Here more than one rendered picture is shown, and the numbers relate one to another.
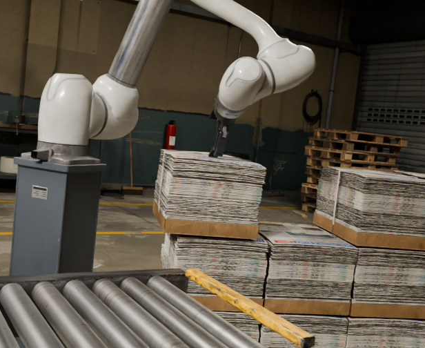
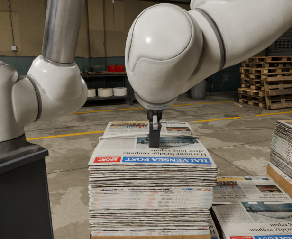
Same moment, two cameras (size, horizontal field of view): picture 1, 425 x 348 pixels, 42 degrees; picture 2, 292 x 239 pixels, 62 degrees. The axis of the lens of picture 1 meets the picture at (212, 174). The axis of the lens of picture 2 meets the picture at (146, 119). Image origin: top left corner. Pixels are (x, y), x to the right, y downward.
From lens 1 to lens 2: 1.15 m
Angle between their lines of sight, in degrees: 14
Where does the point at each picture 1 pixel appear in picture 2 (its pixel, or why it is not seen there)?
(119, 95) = (51, 77)
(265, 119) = not seen: hidden behind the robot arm
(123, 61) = (49, 39)
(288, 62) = (251, 5)
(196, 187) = (124, 197)
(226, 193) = (165, 201)
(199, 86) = not seen: hidden behind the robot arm
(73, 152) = not seen: outside the picture
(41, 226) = not seen: outside the picture
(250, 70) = (166, 34)
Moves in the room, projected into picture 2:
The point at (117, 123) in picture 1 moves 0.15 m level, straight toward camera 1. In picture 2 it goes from (58, 105) to (37, 116)
